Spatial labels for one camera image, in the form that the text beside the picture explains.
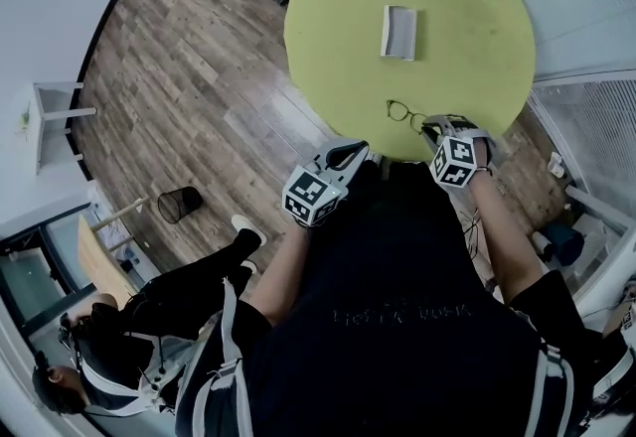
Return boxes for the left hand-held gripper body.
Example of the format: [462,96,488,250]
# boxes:
[281,154,355,230]

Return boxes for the dark blue bin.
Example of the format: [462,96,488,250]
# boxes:
[540,220,586,268]

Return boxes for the black thin-framed glasses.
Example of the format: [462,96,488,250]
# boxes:
[386,98,434,133]

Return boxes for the white perforated radiator cover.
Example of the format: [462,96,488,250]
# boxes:
[525,70,636,232]

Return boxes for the light wooden table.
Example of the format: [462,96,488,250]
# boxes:
[76,196,151,310]

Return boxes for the white open glasses case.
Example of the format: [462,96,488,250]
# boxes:
[379,4,419,63]

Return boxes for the person's left forearm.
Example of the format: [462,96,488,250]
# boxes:
[247,220,313,328]

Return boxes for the small white bottle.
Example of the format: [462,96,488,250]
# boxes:
[548,151,568,181]

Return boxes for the white wall shelf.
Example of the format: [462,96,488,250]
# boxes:
[31,80,98,177]

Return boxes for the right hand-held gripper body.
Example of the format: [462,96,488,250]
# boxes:
[427,114,498,190]

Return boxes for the black mesh waste basket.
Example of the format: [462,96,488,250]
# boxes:
[157,186,204,225]

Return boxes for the black cable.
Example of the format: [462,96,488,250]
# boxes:
[459,207,486,260]

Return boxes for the person's black shirt torso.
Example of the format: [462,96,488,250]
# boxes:
[173,159,605,437]

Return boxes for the grey harness strap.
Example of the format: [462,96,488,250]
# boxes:
[191,278,249,437]
[534,340,577,437]

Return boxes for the person's right forearm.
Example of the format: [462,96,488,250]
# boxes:
[468,167,547,308]

